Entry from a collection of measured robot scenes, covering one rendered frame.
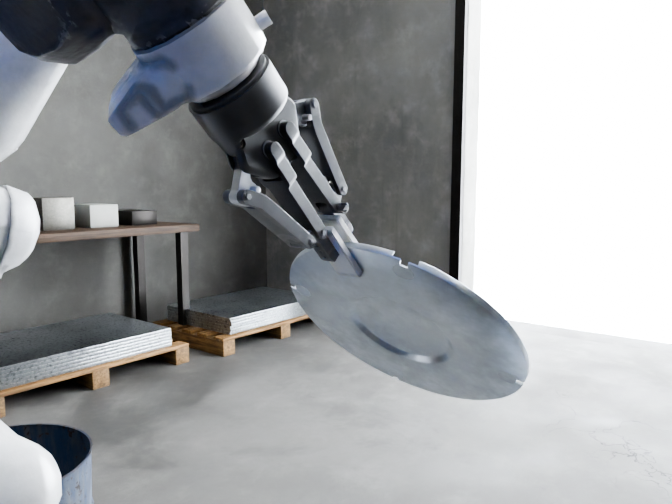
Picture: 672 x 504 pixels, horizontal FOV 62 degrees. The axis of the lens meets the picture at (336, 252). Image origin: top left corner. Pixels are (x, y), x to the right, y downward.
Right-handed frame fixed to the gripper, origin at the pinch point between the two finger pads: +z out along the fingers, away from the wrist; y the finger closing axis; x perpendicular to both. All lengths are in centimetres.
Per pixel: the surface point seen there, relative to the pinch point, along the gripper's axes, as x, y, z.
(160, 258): 370, 121, 194
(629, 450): 13, 76, 225
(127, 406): 223, -1, 148
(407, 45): 213, 331, 164
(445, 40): 180, 331, 165
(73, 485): 88, -35, 52
